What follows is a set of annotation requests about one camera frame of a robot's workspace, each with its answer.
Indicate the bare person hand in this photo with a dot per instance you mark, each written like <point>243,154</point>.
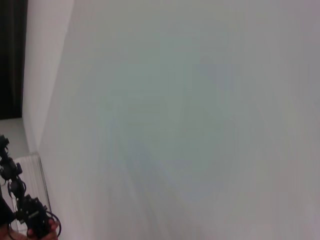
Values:
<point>52,225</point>

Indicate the dark curtain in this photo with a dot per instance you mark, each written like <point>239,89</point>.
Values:
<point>11,57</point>

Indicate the white ribbed panel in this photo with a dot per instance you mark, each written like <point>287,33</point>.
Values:
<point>30,172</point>

